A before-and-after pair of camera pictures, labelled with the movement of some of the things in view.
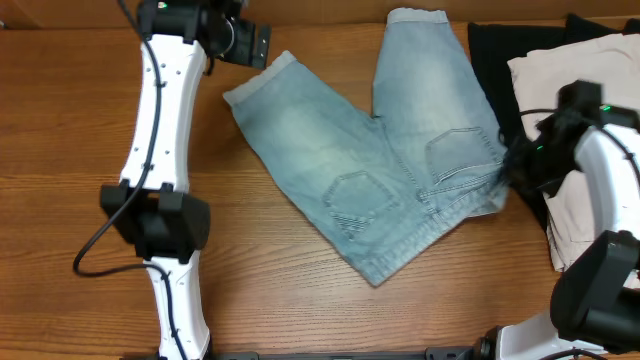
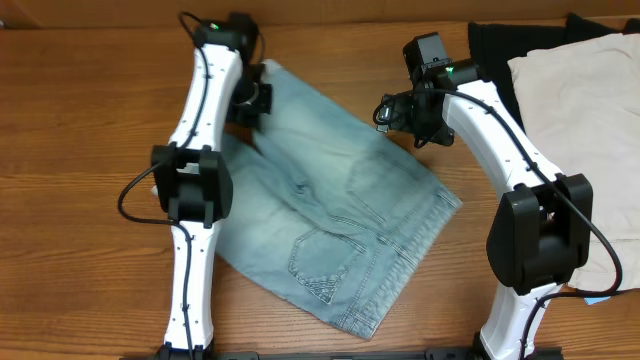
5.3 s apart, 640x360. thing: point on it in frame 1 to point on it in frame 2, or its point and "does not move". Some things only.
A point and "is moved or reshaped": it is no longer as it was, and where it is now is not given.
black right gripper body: (542, 166) to (414, 118)
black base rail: (462, 353) does not move
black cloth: (525, 149) does not move
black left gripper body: (238, 44) to (250, 99)
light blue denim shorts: (429, 153) is moved or reshaped
